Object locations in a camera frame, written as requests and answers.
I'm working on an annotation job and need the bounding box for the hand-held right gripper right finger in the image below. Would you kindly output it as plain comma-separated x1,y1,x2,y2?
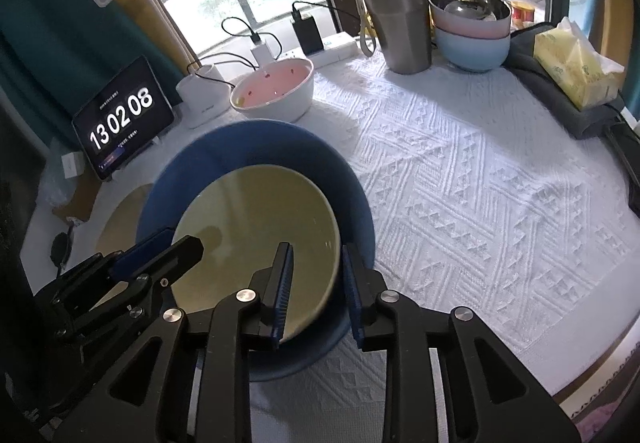
341,243,583,443

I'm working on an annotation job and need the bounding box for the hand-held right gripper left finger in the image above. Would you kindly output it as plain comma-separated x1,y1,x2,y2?
52,242,295,443

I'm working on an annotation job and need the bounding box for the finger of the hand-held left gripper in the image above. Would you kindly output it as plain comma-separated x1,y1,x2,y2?
52,228,176,296
65,235,205,329

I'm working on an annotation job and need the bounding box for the beige ribbed plate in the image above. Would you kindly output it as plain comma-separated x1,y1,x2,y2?
95,183,153,254

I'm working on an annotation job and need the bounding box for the pale green bowl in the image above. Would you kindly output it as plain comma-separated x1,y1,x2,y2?
170,165,342,344

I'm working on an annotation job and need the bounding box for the blue ribbed bowl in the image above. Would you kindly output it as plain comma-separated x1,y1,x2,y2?
136,119,376,383

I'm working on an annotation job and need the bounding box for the white bowl with pink inside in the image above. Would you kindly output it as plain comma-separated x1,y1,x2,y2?
230,58,316,122

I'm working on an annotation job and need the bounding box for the cardboard box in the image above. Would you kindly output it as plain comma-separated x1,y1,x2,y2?
52,168,101,224

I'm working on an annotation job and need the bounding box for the black round pouch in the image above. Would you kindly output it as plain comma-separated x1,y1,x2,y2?
51,232,72,269

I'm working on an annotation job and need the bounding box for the clear plastic bag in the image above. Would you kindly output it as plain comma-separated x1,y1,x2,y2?
37,158,76,214

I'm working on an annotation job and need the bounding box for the tablet with clock display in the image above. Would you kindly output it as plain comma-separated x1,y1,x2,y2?
71,55,176,181

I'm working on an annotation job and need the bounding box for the white textured tablecloth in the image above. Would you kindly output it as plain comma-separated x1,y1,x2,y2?
20,48,636,443

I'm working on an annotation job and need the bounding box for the white charger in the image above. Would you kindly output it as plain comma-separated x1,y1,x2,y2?
250,40,278,68

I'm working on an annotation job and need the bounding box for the teal curtain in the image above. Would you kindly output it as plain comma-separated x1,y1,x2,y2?
0,0,176,134

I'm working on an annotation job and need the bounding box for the white power strip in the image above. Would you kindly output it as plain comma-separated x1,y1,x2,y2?
277,34,360,68

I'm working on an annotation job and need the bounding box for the black charger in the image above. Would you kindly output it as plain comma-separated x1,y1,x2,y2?
291,12,325,56

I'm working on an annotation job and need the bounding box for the small light blue bowl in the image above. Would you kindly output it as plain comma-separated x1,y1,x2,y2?
434,29,512,74

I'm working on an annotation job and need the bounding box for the steel tumbler with dark lid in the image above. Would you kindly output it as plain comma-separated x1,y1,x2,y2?
354,0,433,75

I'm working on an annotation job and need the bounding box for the small pink bowl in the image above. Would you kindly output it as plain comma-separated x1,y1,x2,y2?
431,13,512,41

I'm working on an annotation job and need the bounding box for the dark grey cloth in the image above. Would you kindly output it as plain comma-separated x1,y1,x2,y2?
502,20,628,141

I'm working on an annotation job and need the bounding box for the steel bowl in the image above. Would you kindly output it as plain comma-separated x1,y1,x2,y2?
429,0,512,24

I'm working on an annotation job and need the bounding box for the yellow tissue pack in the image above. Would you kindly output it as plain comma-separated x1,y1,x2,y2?
532,16,626,111

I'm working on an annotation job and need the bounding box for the orange tin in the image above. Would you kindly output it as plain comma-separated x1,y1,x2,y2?
510,0,536,26

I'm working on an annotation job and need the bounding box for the black lamp cable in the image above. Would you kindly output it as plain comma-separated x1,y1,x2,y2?
187,60,261,88

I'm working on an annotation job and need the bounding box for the black charging cable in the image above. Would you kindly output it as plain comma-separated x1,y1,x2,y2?
291,0,361,21
221,16,266,46

